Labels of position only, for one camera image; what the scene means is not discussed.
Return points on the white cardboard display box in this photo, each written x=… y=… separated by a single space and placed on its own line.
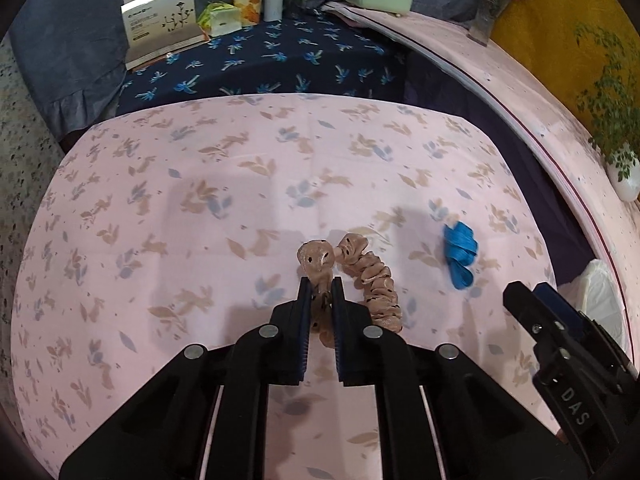
x=160 y=20

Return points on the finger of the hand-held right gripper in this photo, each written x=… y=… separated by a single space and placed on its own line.
x=570 y=395
x=560 y=310

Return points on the pink floral tablecloth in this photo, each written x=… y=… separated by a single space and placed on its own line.
x=150 y=210

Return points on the yellow floral can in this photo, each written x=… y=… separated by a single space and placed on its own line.
x=248 y=5

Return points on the beige dotted scrunchie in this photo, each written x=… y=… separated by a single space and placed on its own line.
x=375 y=285

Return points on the dark purple cloth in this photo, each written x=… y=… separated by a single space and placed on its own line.
x=475 y=110

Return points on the yellow patterned cloth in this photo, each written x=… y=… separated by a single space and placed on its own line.
x=550 y=0

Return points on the navy floral cloth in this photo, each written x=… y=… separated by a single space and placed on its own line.
x=275 y=60

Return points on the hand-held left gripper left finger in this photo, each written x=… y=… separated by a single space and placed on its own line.
x=301 y=332

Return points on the pink sheet with dark stripe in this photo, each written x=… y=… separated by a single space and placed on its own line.
x=500 y=65

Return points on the white trash bag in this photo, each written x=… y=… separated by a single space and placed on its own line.
x=595 y=300

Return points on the green plant in white pot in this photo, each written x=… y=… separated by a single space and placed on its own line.
x=627 y=182

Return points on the vase with pink flowers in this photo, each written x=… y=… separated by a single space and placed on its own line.
x=487 y=15

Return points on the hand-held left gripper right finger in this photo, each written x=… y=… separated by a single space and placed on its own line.
x=341 y=332

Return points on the green tissue pack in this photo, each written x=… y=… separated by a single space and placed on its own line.
x=220 y=19

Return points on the blue-grey cloth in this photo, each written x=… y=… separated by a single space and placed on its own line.
x=70 y=35

